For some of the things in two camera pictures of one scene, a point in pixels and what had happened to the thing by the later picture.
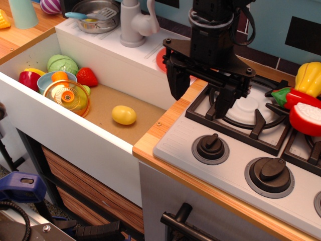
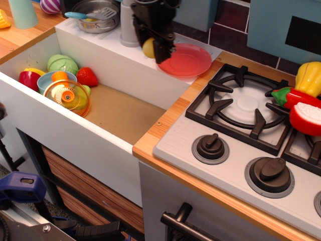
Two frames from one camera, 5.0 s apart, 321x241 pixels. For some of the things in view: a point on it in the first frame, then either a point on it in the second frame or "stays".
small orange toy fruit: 60,78 stays
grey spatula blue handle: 104,14 stays
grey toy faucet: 134,25 stays
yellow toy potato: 124,115 → 148,47
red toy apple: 29,79 stays
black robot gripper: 210,53 → 155,19
